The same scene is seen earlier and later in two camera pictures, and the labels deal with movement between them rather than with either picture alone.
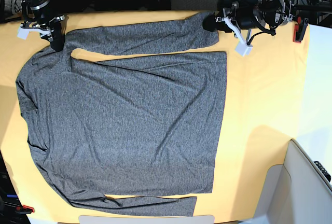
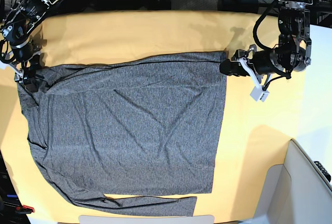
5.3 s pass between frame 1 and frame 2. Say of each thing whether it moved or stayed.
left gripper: moved
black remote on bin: stayed
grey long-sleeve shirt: moved
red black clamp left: stayed
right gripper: moved
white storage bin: stayed
